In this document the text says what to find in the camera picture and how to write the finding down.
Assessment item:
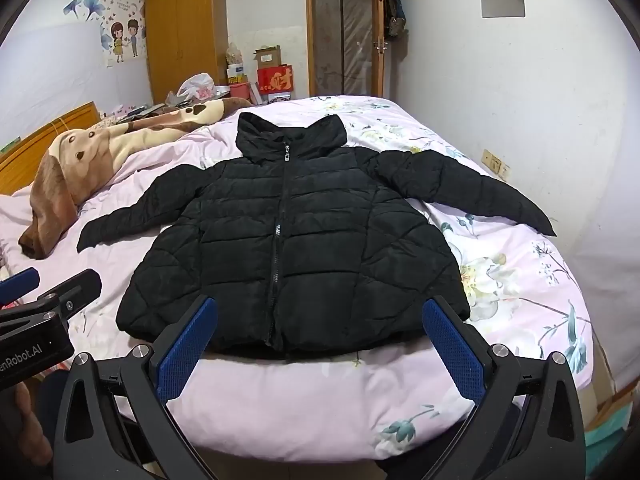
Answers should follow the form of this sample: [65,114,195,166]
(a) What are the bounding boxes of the pink heart wall stickers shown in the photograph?
[107,0,146,23]

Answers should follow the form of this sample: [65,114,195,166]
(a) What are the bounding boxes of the white plastic bag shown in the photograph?
[176,73,217,103]

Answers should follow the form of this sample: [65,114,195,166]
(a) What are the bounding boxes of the brown door curtain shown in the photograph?
[312,0,377,97]

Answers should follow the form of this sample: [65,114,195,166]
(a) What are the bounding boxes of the person's left hand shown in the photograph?
[0,382,53,468]

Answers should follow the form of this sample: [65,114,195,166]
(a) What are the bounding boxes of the teal and brown box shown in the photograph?
[585,387,638,461]

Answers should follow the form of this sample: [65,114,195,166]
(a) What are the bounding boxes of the wooden door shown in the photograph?
[372,0,392,98]
[305,0,386,98]

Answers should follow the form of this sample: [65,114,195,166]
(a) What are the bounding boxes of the cluttered bedside table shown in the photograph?
[100,84,253,123]

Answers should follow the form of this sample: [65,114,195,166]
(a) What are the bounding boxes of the hanging bags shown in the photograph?
[385,0,407,38]

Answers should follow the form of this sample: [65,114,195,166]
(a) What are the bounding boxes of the brown dog-print blanket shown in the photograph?
[19,97,253,261]

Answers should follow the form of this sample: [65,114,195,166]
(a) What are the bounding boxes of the wall socket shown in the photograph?
[481,149,512,181]

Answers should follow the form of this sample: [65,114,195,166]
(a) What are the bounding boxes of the red gift box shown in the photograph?
[256,64,294,95]

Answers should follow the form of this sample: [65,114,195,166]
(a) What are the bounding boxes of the pink floral bed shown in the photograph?
[0,95,593,461]

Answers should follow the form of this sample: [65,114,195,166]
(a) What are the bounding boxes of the cartoon couple wall sticker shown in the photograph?
[100,17,146,68]

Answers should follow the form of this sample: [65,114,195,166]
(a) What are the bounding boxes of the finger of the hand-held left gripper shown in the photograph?
[0,268,103,333]
[0,267,41,308]

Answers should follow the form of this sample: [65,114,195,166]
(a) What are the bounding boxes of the black puffer jacket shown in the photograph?
[76,111,558,361]

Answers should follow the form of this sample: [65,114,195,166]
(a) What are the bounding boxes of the brown cardboard box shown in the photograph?
[254,46,283,68]

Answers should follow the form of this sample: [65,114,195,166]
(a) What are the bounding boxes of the wooden wardrobe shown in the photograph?
[144,0,230,106]

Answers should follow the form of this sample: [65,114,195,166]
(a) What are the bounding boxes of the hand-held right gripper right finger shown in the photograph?
[421,295,586,480]

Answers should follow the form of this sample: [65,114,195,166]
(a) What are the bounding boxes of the blue flower wall sticker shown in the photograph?
[62,0,108,23]

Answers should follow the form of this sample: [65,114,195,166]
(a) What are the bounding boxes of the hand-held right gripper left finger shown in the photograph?
[52,295,221,480]

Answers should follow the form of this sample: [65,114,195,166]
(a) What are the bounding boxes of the wooden headboard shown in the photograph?
[0,101,101,196]

